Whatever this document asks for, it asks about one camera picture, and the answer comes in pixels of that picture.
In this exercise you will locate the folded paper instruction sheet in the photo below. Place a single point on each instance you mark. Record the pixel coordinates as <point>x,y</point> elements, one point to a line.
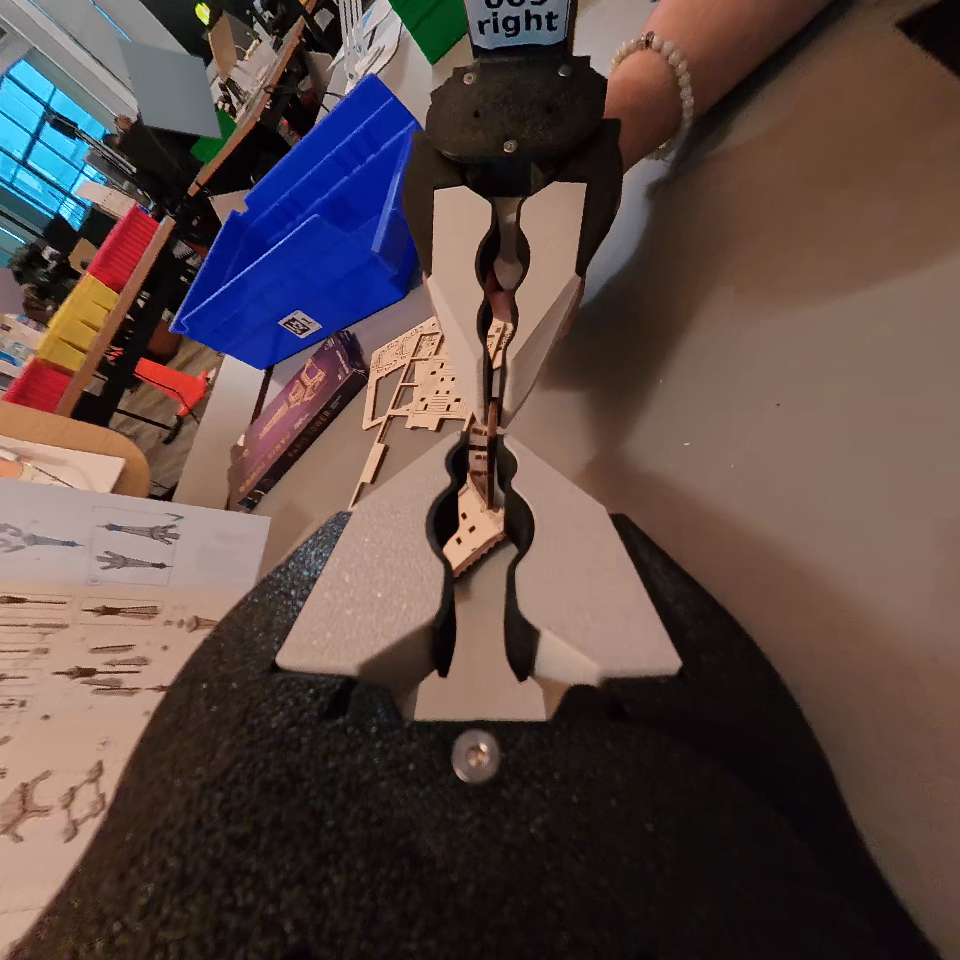
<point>112,637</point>

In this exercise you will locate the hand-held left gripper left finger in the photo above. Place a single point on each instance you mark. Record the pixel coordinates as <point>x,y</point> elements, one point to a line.
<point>360,600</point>

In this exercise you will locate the large green box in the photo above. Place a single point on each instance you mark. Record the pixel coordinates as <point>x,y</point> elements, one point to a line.
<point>431,26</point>

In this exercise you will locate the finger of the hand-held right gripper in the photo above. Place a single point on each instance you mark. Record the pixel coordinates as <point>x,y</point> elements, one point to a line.
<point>457,262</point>
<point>551,262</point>

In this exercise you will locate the brown board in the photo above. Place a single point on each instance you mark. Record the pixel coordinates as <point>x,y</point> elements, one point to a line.
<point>112,442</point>

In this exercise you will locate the large glass window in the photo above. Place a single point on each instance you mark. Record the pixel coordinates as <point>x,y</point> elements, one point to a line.
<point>37,112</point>

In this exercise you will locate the wooden arch leg piece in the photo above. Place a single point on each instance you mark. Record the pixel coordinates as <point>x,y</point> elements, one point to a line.
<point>491,450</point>

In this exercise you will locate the person's right forearm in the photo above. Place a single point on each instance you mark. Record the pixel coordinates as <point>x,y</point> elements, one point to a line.
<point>720,52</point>

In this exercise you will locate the small green box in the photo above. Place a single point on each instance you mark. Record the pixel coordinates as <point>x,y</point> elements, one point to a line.
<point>214,142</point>

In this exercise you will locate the orange plastic stand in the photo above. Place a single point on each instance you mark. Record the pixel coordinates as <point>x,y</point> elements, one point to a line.
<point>172,379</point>

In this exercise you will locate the rack of red yellow bins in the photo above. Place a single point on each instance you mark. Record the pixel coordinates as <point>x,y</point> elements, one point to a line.
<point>82,315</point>

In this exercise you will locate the person's right hand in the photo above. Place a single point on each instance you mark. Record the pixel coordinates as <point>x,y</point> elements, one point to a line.
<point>641,124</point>

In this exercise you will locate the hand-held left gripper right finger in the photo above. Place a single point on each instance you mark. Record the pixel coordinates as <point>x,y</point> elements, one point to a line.
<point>592,600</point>

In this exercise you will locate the blue plastic bin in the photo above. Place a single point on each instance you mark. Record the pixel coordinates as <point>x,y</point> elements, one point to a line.
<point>285,285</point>

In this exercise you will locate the wooden puzzle parts sheet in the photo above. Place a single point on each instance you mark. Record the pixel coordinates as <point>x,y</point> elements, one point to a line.
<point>439,394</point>

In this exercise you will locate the purple puzzle box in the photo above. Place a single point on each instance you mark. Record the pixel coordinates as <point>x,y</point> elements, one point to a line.
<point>300,420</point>

